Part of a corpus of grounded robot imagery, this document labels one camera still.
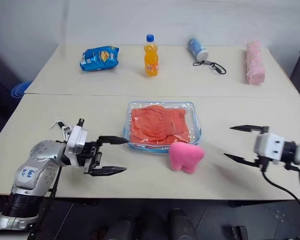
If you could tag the blue white cylinder container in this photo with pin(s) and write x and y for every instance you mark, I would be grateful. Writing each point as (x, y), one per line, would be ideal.
(196, 48)

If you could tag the orange soda bottle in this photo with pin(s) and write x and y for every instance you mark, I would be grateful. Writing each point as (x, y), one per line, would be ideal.
(151, 60)

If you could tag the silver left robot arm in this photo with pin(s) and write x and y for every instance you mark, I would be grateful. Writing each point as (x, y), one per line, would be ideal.
(40, 160)

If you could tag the pink plush toy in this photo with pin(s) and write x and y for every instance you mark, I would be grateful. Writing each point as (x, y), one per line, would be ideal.
(187, 156)

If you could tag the orange cloth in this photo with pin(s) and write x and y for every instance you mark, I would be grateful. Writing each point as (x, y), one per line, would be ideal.
(155, 125)

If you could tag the blue plastic stool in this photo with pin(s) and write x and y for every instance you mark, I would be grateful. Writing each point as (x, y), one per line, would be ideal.
(20, 88)

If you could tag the blue chip bag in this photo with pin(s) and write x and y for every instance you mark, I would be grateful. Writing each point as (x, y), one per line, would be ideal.
(100, 58)

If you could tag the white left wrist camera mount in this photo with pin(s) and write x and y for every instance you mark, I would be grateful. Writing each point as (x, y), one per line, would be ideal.
(76, 140)

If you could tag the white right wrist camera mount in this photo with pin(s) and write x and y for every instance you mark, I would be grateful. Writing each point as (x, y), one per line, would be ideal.
(270, 147)

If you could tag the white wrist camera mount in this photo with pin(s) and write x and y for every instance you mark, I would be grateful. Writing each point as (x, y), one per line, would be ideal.
(270, 147)
(76, 140)

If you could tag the clear plastic zipper pouch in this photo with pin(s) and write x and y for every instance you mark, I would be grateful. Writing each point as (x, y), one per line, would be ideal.
(193, 120)

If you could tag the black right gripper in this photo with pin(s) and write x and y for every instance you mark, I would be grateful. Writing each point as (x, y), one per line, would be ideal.
(262, 165)

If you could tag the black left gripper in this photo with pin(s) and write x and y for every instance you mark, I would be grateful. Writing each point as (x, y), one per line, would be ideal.
(92, 155)

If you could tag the pink patterned pouch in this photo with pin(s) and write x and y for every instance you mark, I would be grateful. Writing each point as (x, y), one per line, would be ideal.
(255, 62)

